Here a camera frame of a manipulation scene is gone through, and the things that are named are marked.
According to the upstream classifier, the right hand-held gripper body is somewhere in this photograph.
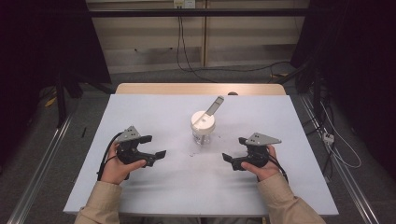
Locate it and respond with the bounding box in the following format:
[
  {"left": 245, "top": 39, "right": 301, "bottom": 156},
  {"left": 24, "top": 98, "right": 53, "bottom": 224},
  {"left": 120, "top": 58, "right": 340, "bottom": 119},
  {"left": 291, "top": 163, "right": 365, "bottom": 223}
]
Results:
[{"left": 241, "top": 132, "right": 283, "bottom": 171}]

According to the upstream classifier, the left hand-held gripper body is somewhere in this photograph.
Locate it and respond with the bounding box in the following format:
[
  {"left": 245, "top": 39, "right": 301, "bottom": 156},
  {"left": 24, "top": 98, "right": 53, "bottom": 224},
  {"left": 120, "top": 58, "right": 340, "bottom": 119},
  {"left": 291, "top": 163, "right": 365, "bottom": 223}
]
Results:
[{"left": 115, "top": 125, "right": 146, "bottom": 166}]

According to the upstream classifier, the clear jar with white lid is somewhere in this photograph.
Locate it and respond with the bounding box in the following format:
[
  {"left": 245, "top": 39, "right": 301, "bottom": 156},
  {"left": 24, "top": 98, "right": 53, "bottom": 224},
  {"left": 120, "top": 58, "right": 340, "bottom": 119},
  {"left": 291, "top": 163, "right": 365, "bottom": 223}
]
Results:
[{"left": 190, "top": 95, "right": 225, "bottom": 147}]

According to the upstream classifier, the person's right hand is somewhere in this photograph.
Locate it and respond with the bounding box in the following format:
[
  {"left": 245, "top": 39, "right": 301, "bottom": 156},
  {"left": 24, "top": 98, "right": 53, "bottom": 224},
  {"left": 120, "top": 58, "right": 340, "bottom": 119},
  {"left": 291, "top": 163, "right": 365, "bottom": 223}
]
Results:
[{"left": 241, "top": 144, "right": 281, "bottom": 183}]

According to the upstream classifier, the person's left hand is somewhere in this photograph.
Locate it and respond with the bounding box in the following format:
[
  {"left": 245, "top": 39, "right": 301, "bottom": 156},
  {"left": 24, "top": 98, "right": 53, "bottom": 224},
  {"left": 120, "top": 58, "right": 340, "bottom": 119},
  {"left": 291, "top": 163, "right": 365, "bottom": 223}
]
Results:
[{"left": 100, "top": 141, "right": 148, "bottom": 186}]

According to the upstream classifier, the light wooden table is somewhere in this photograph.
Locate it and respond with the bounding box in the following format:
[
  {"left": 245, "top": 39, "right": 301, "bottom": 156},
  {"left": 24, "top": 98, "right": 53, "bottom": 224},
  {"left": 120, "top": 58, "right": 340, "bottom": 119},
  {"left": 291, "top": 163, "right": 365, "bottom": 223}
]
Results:
[{"left": 115, "top": 82, "right": 287, "bottom": 96}]

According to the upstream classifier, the black metal stand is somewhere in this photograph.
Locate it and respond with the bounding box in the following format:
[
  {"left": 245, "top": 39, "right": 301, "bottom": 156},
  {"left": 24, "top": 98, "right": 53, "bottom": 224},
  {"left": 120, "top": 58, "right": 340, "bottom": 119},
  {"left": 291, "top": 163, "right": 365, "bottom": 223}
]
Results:
[{"left": 55, "top": 69, "right": 68, "bottom": 129}]

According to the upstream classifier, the yellow floor tape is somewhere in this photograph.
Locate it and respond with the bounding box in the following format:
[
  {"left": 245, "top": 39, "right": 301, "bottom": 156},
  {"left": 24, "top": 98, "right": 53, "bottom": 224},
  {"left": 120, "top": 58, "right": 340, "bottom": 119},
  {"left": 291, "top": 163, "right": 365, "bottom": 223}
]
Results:
[{"left": 44, "top": 96, "right": 59, "bottom": 108}]

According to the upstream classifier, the black curtain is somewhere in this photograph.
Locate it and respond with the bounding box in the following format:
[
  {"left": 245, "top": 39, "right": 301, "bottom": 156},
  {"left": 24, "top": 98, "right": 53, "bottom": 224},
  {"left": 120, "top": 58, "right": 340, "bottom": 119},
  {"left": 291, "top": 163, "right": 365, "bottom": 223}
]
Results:
[
  {"left": 290, "top": 0, "right": 396, "bottom": 175},
  {"left": 0, "top": 0, "right": 112, "bottom": 162}
]

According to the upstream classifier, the black horizontal bar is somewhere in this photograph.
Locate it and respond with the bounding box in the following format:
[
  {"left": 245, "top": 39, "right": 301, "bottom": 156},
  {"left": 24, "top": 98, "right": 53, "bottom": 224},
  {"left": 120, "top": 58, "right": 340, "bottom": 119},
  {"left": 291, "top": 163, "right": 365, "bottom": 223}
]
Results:
[{"left": 87, "top": 7, "right": 312, "bottom": 19}]

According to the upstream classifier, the left hand-held gripper black cable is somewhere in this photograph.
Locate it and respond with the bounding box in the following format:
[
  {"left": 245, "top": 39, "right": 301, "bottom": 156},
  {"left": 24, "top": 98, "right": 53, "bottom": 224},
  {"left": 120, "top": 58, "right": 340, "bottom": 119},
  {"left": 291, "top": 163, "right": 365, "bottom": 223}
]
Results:
[{"left": 96, "top": 132, "right": 124, "bottom": 182}]

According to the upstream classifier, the hand-held gripper black cable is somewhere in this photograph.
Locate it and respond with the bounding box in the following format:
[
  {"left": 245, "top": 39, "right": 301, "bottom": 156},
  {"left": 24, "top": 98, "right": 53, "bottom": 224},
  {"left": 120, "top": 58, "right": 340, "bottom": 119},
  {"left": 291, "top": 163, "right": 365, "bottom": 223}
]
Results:
[
  {"left": 266, "top": 153, "right": 290, "bottom": 185},
  {"left": 96, "top": 132, "right": 124, "bottom": 182}
]

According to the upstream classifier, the right hand-held gripper black cable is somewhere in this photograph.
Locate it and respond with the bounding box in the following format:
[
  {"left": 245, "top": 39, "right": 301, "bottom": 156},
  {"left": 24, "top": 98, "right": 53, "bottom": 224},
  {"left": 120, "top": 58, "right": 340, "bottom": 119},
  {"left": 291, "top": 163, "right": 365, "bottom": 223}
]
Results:
[{"left": 266, "top": 153, "right": 290, "bottom": 185}]

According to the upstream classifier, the aluminium floor rail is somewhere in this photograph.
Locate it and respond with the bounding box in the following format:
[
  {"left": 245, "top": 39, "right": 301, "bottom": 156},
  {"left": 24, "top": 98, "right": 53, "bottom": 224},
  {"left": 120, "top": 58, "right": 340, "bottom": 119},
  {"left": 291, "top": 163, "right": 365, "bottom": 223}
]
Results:
[
  {"left": 6, "top": 114, "right": 76, "bottom": 224},
  {"left": 299, "top": 92, "right": 380, "bottom": 224}
]

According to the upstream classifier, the white cable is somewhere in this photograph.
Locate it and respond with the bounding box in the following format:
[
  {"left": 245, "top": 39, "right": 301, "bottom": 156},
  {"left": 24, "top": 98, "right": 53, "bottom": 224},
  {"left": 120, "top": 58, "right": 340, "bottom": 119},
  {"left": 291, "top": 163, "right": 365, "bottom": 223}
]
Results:
[{"left": 319, "top": 102, "right": 362, "bottom": 169}]

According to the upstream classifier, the black power cable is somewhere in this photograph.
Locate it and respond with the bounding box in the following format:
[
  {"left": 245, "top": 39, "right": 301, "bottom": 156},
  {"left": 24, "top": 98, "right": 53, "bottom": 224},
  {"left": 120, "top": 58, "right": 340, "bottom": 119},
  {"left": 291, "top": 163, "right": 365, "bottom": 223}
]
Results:
[
  {"left": 180, "top": 7, "right": 218, "bottom": 84},
  {"left": 176, "top": 7, "right": 292, "bottom": 74}
]

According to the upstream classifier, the wooden wall post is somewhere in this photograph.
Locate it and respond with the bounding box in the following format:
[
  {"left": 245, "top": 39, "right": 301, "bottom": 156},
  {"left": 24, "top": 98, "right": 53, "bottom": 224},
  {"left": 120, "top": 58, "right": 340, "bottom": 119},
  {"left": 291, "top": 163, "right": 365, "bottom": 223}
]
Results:
[{"left": 201, "top": 0, "right": 208, "bottom": 68}]

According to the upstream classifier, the white wall socket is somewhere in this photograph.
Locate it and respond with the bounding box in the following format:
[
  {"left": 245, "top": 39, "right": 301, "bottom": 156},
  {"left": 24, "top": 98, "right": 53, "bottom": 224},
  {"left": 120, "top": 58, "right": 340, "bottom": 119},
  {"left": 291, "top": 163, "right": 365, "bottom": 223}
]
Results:
[{"left": 173, "top": 0, "right": 196, "bottom": 9}]

